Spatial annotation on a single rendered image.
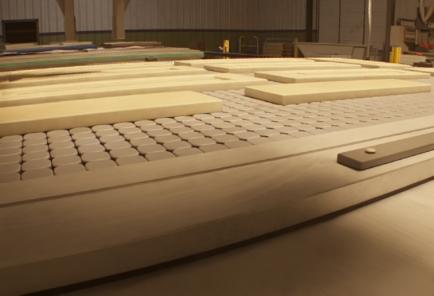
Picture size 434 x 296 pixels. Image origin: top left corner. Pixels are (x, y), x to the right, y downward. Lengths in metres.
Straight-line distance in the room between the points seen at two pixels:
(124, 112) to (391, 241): 0.38
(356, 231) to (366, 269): 0.05
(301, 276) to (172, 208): 0.10
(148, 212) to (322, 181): 0.14
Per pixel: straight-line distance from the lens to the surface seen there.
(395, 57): 2.85
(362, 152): 0.37
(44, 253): 0.22
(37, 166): 0.37
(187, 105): 0.55
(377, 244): 0.28
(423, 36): 9.91
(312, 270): 0.24
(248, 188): 0.28
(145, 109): 0.53
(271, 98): 0.67
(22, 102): 0.72
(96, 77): 1.06
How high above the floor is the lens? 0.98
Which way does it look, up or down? 15 degrees down
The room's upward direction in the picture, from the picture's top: straight up
